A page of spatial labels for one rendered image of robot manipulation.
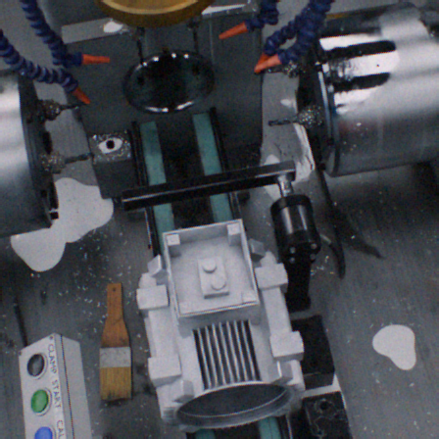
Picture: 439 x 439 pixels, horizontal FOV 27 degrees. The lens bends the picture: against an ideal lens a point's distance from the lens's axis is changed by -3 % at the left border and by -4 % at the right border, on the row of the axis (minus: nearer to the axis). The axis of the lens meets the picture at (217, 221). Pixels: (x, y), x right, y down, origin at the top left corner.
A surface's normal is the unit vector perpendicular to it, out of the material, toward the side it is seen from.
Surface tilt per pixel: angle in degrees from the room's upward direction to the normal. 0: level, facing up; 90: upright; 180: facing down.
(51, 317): 0
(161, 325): 0
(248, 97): 90
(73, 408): 57
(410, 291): 0
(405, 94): 43
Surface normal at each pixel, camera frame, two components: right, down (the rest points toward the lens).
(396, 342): -0.04, -0.51
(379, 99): 0.09, 0.20
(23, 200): 0.15, 0.61
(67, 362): 0.80, -0.43
